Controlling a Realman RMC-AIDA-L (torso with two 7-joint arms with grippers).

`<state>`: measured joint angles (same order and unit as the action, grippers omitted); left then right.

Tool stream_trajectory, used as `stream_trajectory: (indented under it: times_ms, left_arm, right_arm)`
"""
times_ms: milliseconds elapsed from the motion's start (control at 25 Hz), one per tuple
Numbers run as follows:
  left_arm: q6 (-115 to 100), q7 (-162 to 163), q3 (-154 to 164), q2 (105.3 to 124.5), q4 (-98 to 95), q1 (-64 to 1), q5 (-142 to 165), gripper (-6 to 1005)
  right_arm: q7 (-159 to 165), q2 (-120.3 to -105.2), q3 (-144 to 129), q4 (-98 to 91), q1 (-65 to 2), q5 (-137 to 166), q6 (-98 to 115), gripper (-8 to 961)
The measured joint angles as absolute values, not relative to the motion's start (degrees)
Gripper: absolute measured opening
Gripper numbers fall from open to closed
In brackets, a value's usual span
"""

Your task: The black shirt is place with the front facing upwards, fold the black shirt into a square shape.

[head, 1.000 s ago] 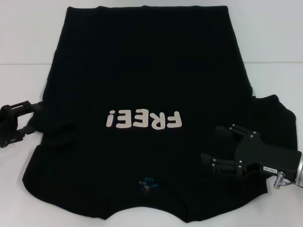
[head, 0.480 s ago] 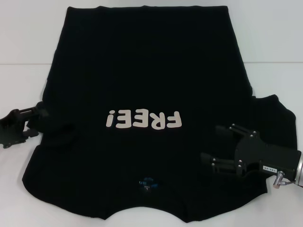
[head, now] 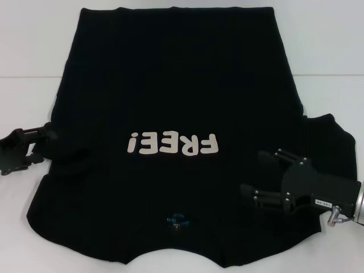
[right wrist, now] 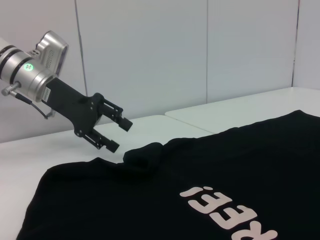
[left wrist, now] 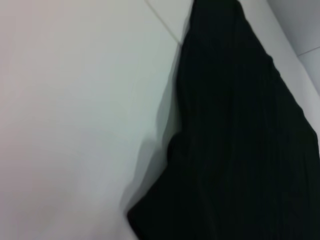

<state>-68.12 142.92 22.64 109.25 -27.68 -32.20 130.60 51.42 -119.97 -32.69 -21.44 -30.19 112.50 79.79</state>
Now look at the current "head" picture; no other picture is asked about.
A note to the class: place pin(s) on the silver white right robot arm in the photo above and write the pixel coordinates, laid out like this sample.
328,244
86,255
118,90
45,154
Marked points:
360,204

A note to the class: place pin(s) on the black shirt with FREE print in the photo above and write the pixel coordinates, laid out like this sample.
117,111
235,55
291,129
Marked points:
170,85

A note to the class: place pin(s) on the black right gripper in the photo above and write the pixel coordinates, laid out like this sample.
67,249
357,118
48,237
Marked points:
312,187

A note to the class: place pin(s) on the silver plug on right gripper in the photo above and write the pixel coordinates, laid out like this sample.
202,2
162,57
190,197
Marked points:
335,217

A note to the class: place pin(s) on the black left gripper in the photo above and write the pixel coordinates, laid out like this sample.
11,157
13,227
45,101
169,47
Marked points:
14,150

